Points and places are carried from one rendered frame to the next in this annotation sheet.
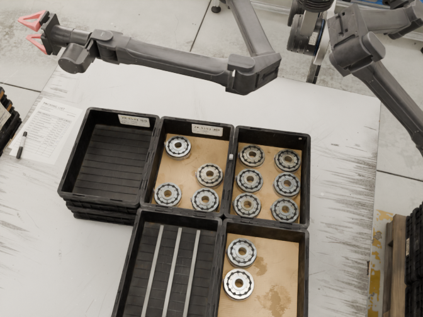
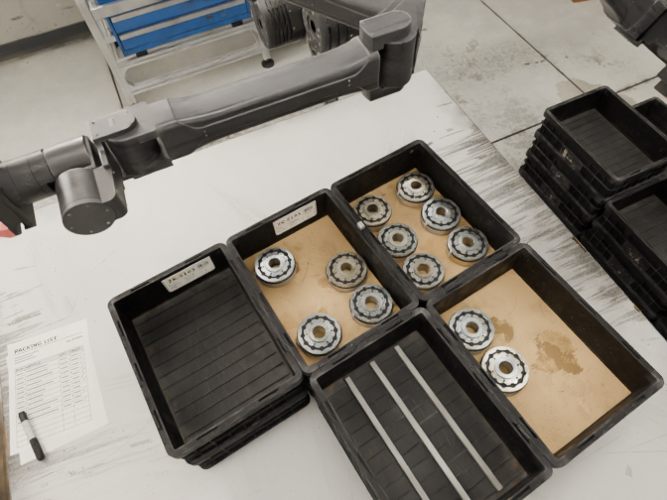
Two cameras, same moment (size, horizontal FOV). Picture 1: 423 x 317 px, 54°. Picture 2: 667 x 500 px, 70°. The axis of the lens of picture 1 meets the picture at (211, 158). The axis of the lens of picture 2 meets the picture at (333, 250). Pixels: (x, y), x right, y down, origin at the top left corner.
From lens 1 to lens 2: 0.60 m
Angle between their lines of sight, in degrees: 17
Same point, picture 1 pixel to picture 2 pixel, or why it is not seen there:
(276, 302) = (558, 354)
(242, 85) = (402, 67)
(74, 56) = (90, 190)
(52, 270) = not seen: outside the picture
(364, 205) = (514, 185)
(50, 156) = (91, 417)
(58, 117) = (57, 355)
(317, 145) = not seen: hidden behind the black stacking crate
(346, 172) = (466, 164)
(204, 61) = (323, 63)
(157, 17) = not seen: hidden behind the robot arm
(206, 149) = (310, 244)
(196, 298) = (472, 431)
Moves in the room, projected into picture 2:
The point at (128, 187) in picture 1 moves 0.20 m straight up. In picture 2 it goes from (255, 367) to (236, 336)
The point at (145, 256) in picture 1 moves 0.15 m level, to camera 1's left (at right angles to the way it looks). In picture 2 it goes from (362, 436) to (305, 484)
